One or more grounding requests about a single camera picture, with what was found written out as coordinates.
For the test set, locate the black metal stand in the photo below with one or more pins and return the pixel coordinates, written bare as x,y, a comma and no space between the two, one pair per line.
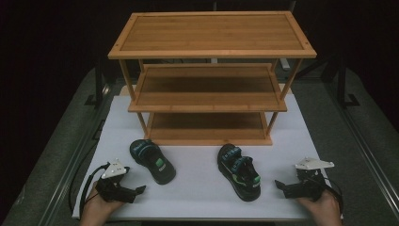
98,84
342,81

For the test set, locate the metal table rail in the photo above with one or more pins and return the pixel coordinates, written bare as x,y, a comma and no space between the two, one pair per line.
367,150
67,179

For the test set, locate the wooden three-tier shoe rack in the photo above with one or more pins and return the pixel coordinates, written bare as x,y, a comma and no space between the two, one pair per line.
213,34

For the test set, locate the small white object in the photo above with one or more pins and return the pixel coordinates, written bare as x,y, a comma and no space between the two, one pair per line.
284,63

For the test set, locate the black green child sandal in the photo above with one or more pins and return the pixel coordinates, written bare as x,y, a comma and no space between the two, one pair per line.
153,163
240,174

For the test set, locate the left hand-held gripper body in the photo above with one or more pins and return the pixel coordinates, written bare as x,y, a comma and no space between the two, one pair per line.
114,188

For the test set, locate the person's right hand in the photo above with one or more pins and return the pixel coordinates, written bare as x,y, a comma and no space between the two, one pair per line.
323,212

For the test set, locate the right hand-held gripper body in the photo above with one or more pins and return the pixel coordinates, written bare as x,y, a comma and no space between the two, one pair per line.
309,185

